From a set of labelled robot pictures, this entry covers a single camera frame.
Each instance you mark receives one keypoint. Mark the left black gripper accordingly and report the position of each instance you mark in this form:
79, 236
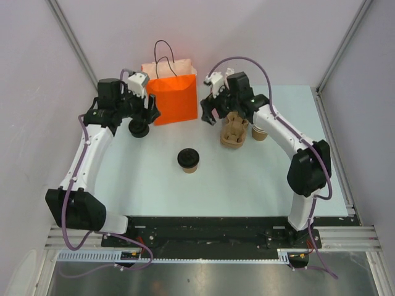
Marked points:
145, 115

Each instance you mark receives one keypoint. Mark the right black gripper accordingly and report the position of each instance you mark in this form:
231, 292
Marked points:
207, 105

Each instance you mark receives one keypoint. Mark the brown pulp cup carrier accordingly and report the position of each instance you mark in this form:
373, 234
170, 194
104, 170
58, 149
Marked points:
234, 131

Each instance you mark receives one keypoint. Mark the black plastic cup lid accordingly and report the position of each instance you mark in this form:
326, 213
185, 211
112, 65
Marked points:
188, 157

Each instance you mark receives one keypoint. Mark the brown paper coffee cup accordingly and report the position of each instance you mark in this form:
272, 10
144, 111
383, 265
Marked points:
190, 169

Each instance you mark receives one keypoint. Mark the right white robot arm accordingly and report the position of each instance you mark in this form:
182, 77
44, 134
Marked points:
310, 167

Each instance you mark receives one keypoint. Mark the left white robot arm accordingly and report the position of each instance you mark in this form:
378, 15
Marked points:
73, 204

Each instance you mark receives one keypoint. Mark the stack of black lids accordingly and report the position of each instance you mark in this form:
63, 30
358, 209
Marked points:
138, 129

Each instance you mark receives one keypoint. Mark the orange paper bag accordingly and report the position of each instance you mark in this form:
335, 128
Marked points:
174, 83

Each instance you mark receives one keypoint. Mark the white wrapped straws bundle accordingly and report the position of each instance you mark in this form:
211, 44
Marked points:
229, 71

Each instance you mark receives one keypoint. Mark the stack of brown paper cups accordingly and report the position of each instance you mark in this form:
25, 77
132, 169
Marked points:
258, 134

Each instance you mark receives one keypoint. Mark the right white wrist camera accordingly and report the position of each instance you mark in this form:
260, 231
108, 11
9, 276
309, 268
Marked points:
216, 82

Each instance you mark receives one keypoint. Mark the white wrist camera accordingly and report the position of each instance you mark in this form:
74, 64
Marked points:
216, 82
137, 84

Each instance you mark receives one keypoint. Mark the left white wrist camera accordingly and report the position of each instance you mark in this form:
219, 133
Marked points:
137, 84

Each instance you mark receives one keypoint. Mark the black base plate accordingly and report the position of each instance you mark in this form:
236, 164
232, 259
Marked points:
249, 229

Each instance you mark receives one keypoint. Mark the white cable duct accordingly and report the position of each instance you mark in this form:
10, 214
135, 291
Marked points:
120, 256

